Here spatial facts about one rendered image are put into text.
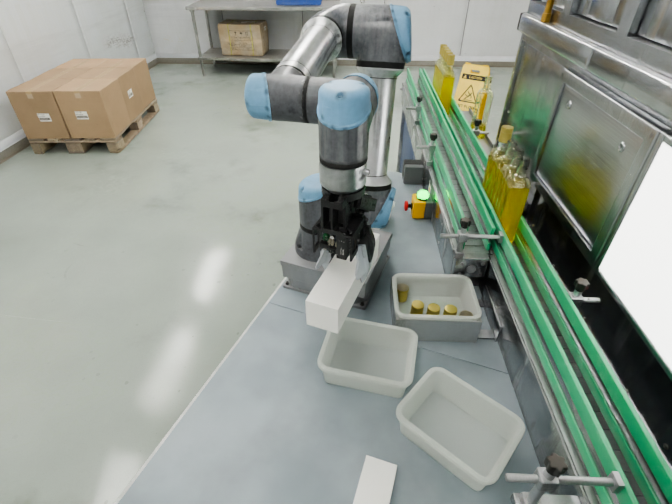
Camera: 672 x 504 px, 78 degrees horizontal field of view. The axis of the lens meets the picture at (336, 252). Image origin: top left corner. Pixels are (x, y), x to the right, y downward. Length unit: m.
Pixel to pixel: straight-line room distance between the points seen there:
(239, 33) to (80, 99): 2.87
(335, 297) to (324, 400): 0.36
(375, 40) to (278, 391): 0.84
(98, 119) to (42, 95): 0.45
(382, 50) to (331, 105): 0.46
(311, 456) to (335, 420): 0.09
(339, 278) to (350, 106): 0.32
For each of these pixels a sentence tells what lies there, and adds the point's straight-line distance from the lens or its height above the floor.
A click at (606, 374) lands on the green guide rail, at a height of 0.95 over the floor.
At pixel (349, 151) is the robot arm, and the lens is 0.61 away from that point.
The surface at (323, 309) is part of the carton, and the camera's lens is 0.72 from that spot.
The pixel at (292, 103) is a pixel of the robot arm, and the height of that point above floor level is 1.40.
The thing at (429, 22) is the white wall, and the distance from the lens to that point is 7.07.
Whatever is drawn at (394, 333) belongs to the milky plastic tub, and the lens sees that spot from 1.08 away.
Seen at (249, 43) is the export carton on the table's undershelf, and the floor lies 0.42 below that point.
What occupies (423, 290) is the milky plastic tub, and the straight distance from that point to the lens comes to 1.23.
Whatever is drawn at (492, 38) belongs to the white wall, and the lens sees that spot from 7.31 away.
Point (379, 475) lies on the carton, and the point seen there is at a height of 0.81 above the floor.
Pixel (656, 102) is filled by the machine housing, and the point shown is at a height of 1.35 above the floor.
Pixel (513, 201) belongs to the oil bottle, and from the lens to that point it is 1.25.
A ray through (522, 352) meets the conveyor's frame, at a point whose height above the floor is 0.86.
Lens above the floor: 1.61
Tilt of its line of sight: 38 degrees down
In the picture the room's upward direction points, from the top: straight up
